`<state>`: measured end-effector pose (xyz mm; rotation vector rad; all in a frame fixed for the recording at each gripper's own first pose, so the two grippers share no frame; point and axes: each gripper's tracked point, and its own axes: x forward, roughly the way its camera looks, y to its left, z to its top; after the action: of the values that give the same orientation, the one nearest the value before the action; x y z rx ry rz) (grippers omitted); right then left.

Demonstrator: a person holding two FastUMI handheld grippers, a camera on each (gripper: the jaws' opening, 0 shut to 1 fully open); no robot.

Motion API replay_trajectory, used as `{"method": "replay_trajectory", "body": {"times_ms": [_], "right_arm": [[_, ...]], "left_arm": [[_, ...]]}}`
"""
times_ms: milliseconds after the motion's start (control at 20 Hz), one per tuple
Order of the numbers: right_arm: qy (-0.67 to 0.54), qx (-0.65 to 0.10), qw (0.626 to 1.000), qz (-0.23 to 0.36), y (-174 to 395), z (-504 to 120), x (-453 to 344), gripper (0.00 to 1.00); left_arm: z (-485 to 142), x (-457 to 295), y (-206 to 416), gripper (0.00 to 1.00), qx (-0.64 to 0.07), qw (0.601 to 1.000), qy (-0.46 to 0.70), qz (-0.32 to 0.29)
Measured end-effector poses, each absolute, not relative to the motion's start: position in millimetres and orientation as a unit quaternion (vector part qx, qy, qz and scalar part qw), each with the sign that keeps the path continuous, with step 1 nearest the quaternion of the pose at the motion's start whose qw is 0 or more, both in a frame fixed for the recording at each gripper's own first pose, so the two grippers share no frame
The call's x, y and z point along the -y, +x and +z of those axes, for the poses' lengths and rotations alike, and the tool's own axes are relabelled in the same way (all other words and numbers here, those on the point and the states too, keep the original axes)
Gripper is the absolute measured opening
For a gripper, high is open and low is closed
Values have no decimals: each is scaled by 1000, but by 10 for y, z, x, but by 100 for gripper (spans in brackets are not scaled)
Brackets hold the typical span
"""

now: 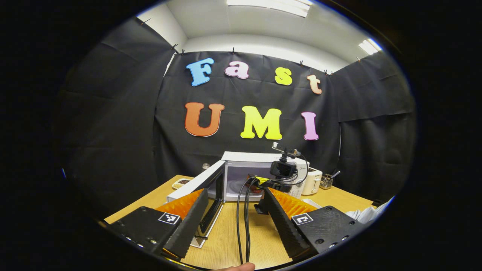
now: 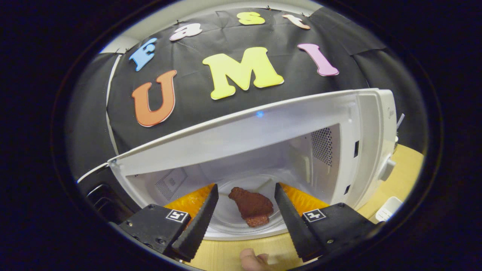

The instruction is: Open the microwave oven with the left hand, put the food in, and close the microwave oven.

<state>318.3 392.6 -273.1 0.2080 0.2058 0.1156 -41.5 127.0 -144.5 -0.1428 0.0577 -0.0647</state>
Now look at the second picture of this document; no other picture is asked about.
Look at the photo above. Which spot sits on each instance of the brown chicken drumstick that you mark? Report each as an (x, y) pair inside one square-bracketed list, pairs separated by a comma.
[(252, 205)]

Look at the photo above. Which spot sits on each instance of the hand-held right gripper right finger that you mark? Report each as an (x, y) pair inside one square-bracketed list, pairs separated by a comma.
[(297, 229)]

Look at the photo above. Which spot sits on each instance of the white rectangular dish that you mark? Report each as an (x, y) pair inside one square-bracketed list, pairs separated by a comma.
[(388, 210)]

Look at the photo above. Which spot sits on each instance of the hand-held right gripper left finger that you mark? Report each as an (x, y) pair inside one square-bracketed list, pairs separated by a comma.
[(196, 227)]

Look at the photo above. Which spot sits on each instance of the white microwave oven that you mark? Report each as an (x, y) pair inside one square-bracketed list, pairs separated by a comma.
[(263, 128)]

